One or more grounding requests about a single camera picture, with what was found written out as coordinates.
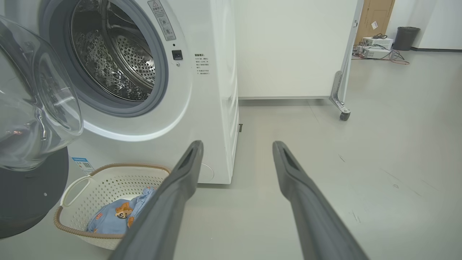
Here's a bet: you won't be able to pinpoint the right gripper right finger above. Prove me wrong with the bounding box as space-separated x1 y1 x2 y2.
272 141 369 260

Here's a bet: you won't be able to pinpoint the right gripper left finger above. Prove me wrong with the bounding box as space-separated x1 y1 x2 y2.
108 140 204 260

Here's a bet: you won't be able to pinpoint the blue bear-print shirt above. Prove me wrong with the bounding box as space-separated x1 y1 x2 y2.
87 200 139 234

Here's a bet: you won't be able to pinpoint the washing machine glass door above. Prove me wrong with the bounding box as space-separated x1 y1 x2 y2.
0 16 84 239

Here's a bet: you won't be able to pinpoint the white front-load washing machine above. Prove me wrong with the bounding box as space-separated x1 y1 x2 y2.
0 0 240 185

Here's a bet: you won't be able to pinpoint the stainless steel washer drum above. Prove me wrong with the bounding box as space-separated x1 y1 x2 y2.
70 0 156 101

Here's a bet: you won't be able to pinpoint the round white filter cover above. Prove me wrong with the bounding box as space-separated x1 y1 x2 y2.
198 163 215 183

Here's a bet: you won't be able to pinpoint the cream perforated laundry basket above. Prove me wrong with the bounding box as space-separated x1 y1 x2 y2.
53 163 171 250

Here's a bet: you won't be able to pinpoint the blue energy label sticker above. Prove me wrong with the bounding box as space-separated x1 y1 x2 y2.
71 157 95 176

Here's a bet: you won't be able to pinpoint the white rolling partition board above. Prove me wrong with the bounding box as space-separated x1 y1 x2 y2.
235 0 364 115

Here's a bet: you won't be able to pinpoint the white electronics box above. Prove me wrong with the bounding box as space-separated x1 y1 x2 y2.
361 47 392 60
362 36 394 50

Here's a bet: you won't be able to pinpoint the grey warning sticker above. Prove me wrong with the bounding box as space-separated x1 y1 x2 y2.
148 0 176 41

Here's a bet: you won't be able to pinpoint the dark grey trash bin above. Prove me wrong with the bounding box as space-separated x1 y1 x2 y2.
392 27 421 51

